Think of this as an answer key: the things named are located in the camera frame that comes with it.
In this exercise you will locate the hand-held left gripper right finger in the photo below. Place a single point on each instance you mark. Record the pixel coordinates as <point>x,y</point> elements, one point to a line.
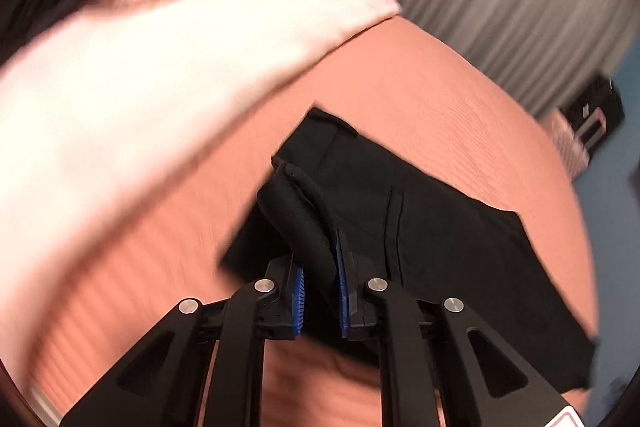
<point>342,287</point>

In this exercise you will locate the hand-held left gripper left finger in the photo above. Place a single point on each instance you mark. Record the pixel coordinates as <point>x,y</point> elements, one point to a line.
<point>298,302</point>

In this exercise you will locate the black pants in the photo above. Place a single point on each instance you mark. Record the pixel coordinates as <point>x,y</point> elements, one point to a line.
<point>425,232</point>

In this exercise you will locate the salmon quilted bedspread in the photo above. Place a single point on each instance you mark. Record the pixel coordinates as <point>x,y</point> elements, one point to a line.
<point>425,82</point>

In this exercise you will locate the pink checked cloth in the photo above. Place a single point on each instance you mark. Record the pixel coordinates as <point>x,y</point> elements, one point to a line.
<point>565,147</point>

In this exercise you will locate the black case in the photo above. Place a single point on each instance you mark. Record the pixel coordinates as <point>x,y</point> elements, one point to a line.
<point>607,107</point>

